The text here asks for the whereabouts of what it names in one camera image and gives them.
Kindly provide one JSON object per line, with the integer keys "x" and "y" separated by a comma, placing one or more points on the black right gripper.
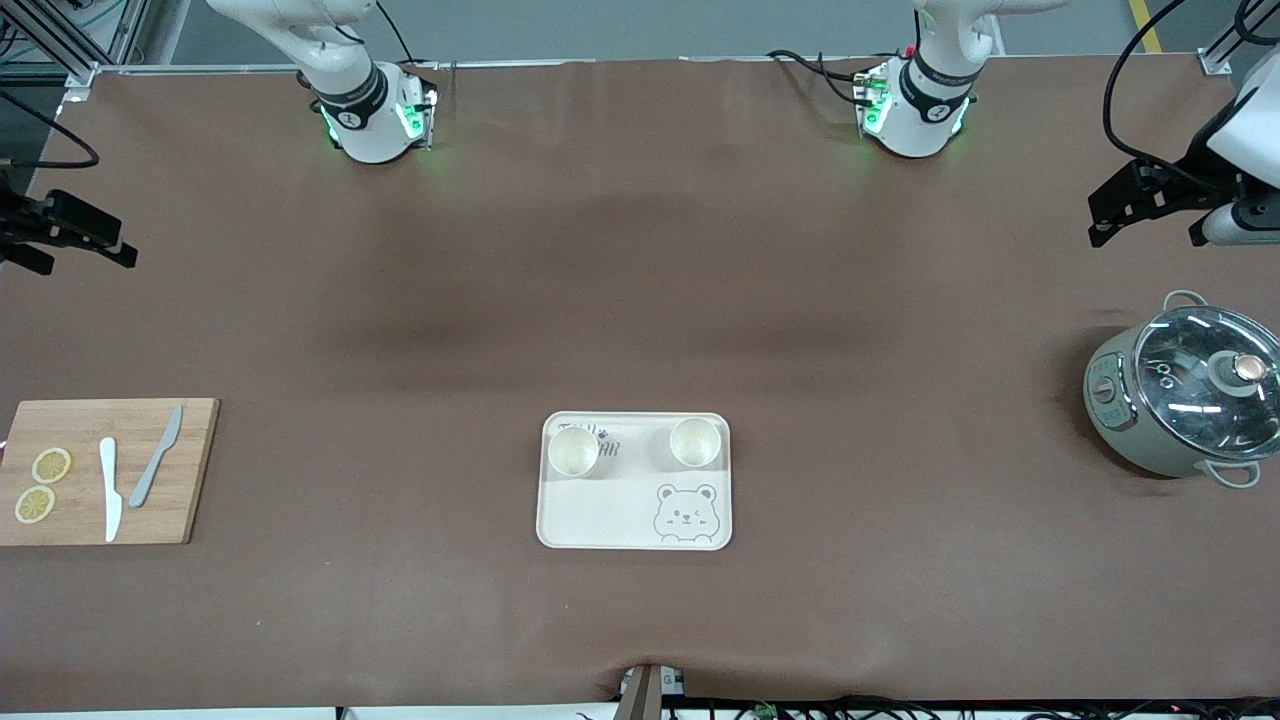
{"x": 12, "y": 226}

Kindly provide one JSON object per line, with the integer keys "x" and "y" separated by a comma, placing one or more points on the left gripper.
{"x": 1192, "y": 174}

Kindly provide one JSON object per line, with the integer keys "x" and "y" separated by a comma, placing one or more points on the white IKEA cup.
{"x": 695, "y": 442}
{"x": 573, "y": 452}

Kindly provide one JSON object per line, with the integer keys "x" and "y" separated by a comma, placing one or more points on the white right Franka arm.
{"x": 365, "y": 110}

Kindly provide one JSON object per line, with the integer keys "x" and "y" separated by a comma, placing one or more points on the cream bear print tray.
{"x": 600, "y": 510}

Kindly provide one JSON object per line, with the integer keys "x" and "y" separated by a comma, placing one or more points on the glass pot lid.
{"x": 1180, "y": 400}

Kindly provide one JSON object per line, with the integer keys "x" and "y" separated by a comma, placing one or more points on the yellow floor tape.
{"x": 1138, "y": 8}

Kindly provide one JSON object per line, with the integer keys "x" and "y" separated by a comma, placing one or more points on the grey pot with glass lid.
{"x": 1120, "y": 430}

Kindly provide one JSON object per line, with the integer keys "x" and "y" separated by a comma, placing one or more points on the lemon slice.
{"x": 35, "y": 505}
{"x": 51, "y": 465}

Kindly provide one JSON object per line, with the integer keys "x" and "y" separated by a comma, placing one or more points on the grey plastic knife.
{"x": 148, "y": 480}

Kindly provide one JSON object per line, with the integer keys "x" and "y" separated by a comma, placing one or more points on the white plastic knife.
{"x": 110, "y": 500}

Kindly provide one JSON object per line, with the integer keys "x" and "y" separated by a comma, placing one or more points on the bamboo cutting board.
{"x": 190, "y": 500}

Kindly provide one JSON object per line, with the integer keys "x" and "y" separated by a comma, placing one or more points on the brown table cover mat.
{"x": 640, "y": 250}

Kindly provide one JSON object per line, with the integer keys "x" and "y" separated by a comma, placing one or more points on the aluminium frame profile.
{"x": 70, "y": 45}
{"x": 1220, "y": 55}

